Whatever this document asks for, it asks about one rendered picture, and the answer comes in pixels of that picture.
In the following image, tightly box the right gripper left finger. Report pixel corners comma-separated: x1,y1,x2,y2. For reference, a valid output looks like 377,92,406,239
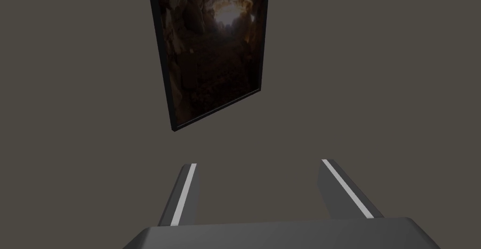
157,163,198,227

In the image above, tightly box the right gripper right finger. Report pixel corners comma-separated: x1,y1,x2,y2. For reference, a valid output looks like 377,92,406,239
317,158,385,220

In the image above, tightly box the black framed dark picture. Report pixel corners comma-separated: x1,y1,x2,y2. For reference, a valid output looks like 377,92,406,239
146,0,271,132

